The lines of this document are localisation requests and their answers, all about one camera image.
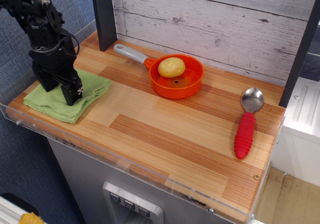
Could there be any clear acrylic table guard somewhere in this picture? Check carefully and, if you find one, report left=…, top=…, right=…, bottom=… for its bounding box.
left=0, top=18, right=286, bottom=224

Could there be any yellow toy potato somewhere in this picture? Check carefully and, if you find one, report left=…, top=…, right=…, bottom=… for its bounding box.
left=158, top=57, right=186, bottom=78

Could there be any green cloth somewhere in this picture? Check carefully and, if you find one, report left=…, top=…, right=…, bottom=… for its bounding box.
left=23, top=68, right=111, bottom=124

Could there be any dark grey right post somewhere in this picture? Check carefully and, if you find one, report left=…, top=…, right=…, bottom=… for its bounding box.
left=278, top=0, right=320, bottom=108

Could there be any dark grey left post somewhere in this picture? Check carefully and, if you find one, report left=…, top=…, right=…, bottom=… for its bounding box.
left=92, top=0, right=117, bottom=51

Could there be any metal spoon with red handle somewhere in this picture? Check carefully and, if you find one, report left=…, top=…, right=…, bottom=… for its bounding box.
left=233, top=87, right=264, bottom=160

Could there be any orange pan with grey handle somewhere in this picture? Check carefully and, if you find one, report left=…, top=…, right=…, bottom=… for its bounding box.
left=113, top=44, right=205, bottom=99

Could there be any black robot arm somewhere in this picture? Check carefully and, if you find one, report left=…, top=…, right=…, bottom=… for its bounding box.
left=0, top=0, right=83, bottom=106

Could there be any yellow object at corner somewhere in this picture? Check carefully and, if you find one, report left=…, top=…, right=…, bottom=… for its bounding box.
left=18, top=212, right=45, bottom=224

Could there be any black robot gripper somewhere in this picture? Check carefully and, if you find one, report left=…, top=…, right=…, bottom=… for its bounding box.
left=29, top=35, right=83, bottom=106

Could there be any dark grey post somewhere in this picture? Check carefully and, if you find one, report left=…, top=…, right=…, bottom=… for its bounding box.
left=92, top=0, right=117, bottom=51
left=278, top=0, right=320, bottom=108

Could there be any white ridged appliance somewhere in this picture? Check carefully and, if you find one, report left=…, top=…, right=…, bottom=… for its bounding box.
left=271, top=77, right=320, bottom=186

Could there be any grey cabinet with button panel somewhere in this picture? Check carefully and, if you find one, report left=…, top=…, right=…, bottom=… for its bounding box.
left=46, top=136, right=233, bottom=224

